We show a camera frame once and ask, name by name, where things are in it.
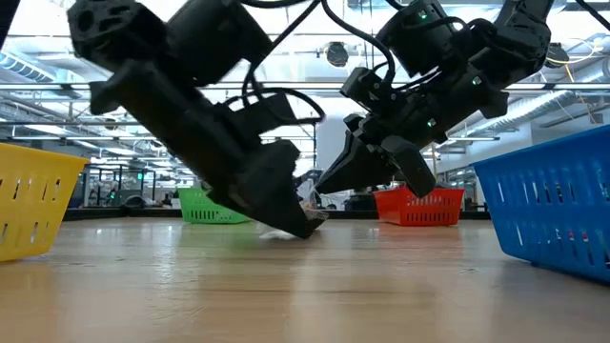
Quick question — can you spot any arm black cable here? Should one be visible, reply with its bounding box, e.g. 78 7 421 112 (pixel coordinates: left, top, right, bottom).
237 0 329 126
321 0 397 88

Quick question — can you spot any blue plastic basket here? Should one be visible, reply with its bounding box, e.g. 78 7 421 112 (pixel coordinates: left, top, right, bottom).
471 124 610 286

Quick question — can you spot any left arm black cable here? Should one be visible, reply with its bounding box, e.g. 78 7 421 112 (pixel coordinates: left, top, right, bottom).
237 0 329 126

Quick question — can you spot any white building column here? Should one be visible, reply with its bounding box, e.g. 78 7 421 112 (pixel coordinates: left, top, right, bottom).
315 116 352 173

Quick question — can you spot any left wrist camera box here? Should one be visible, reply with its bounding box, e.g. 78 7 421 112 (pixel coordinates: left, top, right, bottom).
223 92 300 145

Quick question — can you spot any black ceiling cable reel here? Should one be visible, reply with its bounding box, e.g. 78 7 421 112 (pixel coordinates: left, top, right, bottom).
545 42 572 69
325 41 350 69

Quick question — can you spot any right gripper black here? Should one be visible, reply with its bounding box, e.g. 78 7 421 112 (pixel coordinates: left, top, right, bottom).
314 78 478 199

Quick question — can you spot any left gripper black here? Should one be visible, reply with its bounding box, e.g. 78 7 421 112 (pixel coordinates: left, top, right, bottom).
190 104 330 241

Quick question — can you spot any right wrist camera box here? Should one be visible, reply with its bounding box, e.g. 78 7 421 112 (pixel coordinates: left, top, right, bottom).
340 66 397 116

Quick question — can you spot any yellow plastic basket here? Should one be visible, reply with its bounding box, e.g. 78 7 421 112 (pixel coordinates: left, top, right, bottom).
0 141 91 263

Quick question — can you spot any red plastic basket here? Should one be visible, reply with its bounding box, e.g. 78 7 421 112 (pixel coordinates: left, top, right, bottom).
373 185 465 228

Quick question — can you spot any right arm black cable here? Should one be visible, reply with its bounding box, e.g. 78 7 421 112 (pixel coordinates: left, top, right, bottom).
321 0 397 88

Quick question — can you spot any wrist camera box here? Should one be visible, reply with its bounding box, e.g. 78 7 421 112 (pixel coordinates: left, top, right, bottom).
223 92 300 145
340 66 397 116

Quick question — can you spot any green plastic basket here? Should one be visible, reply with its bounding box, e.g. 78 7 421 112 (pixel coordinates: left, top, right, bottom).
176 186 252 225

